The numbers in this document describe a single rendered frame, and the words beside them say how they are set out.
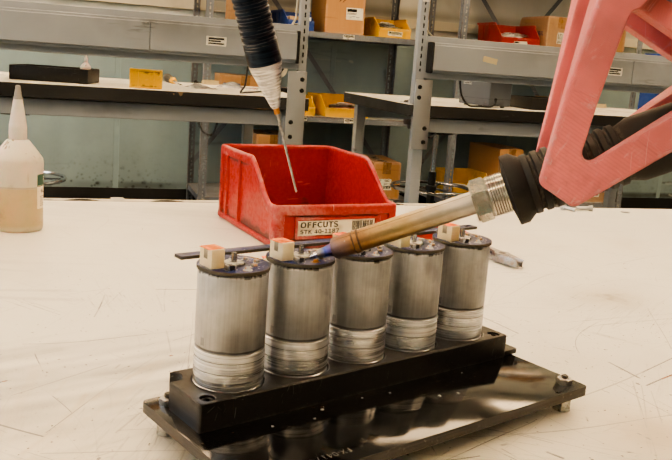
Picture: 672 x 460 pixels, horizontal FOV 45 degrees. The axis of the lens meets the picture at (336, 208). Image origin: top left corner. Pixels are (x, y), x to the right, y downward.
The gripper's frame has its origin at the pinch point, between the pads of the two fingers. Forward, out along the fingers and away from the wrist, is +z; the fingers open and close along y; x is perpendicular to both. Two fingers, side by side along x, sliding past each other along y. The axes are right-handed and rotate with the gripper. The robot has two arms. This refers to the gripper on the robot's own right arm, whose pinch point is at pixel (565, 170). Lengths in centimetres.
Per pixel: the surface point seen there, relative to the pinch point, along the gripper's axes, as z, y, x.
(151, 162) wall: 134, -412, -108
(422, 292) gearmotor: 7.1, -3.1, -1.0
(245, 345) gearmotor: 10.6, 2.7, -5.5
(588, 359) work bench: 6.9, -10.5, 8.4
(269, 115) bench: 43, -233, -42
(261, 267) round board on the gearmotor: 8.3, 1.9, -6.6
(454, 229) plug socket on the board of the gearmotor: 4.6, -5.2, -1.2
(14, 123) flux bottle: 18.8, -24.4, -27.0
